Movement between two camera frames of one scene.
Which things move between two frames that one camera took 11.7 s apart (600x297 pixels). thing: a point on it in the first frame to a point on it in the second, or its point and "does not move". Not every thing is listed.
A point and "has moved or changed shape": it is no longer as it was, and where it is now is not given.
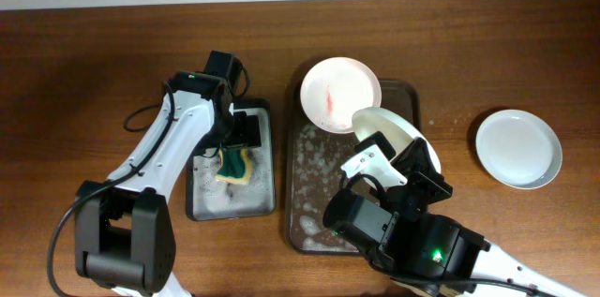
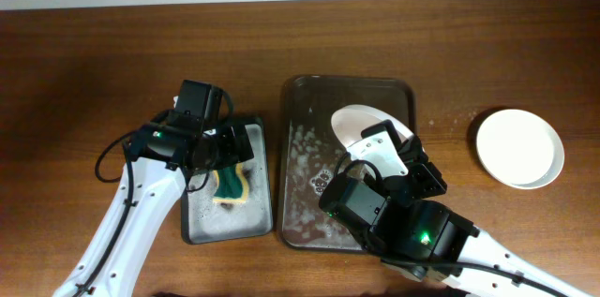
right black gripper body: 420,189 does not move
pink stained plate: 336,88 to 350,121
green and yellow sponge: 234,166 has moved or changed shape
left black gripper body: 240,133 to 224,151
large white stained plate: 397,129 to 520,148
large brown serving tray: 313,157 does not move
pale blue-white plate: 518,149 does not move
